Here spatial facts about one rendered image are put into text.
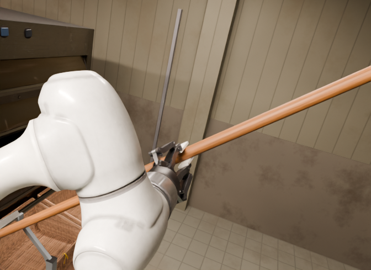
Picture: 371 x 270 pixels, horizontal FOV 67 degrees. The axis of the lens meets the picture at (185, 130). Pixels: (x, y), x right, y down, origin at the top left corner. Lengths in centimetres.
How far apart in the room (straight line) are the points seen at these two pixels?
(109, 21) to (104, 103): 362
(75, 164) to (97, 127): 5
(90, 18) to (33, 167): 380
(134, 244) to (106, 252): 4
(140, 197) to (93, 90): 15
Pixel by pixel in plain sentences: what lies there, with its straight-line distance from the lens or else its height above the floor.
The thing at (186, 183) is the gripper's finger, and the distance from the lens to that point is 66.
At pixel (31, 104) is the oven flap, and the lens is 218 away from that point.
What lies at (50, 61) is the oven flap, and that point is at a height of 186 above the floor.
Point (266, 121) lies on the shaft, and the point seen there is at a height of 210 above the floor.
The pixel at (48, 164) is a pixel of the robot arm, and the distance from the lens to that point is 37.
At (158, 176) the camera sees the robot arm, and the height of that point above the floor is 200.
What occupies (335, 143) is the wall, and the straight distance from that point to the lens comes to 358.
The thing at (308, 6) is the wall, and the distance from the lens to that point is 340.
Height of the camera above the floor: 225
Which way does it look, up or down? 19 degrees down
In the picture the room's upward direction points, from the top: 13 degrees clockwise
